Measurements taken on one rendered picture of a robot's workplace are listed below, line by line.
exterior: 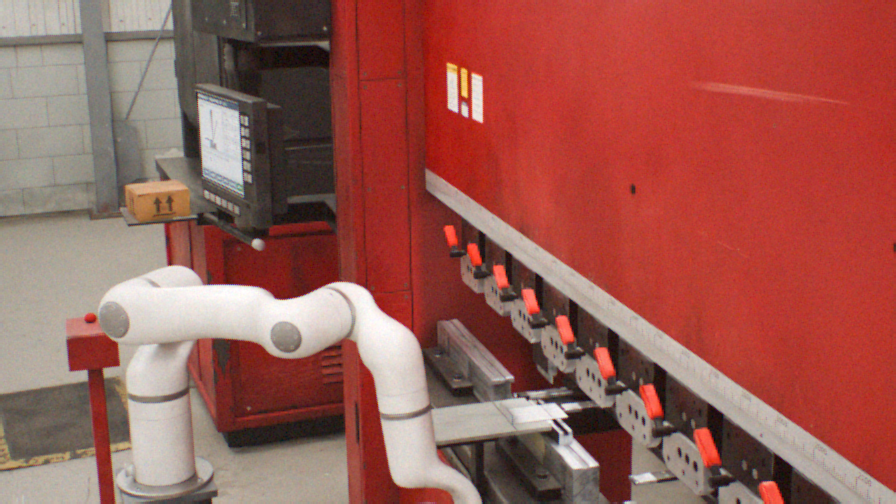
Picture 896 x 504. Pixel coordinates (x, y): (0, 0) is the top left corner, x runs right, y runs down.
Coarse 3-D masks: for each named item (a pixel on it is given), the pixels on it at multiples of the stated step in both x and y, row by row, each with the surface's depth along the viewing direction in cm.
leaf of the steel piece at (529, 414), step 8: (504, 408) 286; (520, 408) 290; (528, 408) 290; (536, 408) 290; (512, 416) 281; (520, 416) 285; (528, 416) 285; (536, 416) 285; (544, 416) 285; (512, 424) 281
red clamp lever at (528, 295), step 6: (522, 294) 271; (528, 294) 270; (528, 300) 269; (534, 300) 270; (528, 306) 269; (534, 306) 269; (528, 312) 269; (534, 312) 268; (534, 318) 267; (534, 324) 266; (540, 324) 266; (546, 324) 267
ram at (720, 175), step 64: (448, 0) 320; (512, 0) 273; (576, 0) 238; (640, 0) 211; (704, 0) 190; (768, 0) 172; (832, 0) 158; (512, 64) 277; (576, 64) 241; (640, 64) 214; (704, 64) 192; (768, 64) 174; (832, 64) 159; (448, 128) 331; (512, 128) 281; (576, 128) 244; (640, 128) 216; (704, 128) 194; (768, 128) 175; (832, 128) 160; (512, 192) 285; (576, 192) 247; (640, 192) 218; (704, 192) 195; (768, 192) 177; (832, 192) 162; (576, 256) 250; (640, 256) 221; (704, 256) 197; (768, 256) 179; (832, 256) 163; (704, 320) 199; (768, 320) 180; (832, 320) 164; (704, 384) 201; (768, 384) 182; (832, 384) 166; (832, 448) 167
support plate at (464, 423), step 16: (512, 400) 295; (432, 416) 287; (448, 416) 287; (464, 416) 287; (480, 416) 286; (496, 416) 286; (448, 432) 278; (464, 432) 278; (480, 432) 278; (496, 432) 277; (512, 432) 278; (528, 432) 279
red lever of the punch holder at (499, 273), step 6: (498, 270) 289; (498, 276) 288; (504, 276) 288; (498, 282) 287; (504, 282) 287; (498, 288) 287; (504, 288) 287; (504, 294) 285; (510, 294) 285; (504, 300) 285; (510, 300) 285
